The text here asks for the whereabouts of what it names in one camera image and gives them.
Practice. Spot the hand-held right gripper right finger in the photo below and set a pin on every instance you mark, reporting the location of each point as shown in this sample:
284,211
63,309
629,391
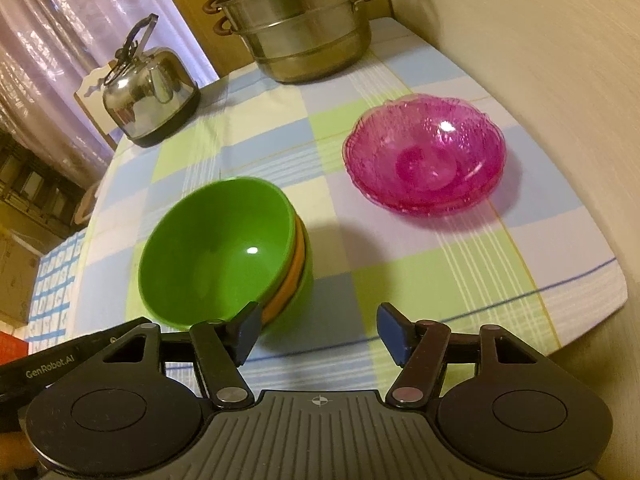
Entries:
392,332

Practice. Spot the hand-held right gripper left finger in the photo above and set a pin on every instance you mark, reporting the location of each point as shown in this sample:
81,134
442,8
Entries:
247,331

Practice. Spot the green plastic bowl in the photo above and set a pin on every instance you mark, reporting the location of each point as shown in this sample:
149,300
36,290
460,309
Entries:
215,250
302,292

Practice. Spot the orange plastic bowl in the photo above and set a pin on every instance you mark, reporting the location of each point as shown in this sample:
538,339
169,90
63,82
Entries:
292,270

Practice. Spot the person's left hand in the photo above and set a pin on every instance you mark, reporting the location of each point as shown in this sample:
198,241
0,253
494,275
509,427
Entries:
12,452

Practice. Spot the red crate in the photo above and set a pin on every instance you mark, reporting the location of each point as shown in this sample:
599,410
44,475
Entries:
11,347

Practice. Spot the checked tablecloth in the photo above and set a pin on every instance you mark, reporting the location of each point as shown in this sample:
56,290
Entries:
425,270

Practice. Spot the blue patterned cloth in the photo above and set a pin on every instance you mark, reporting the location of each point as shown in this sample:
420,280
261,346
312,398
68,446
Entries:
55,290

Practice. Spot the cardboard box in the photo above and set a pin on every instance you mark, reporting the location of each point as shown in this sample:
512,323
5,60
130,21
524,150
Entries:
17,280

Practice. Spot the woven basket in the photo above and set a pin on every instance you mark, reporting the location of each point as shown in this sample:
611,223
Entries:
86,205

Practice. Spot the dark wooden shelf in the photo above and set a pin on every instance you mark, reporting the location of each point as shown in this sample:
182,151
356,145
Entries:
35,190

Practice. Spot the stainless steel kettle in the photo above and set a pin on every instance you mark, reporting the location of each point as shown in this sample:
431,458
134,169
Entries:
145,95

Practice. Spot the stainless steel steamer pot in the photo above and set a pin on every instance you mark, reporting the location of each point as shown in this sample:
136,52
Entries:
300,35

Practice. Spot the pale purple curtain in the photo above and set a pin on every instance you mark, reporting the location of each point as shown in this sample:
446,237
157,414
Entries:
75,20

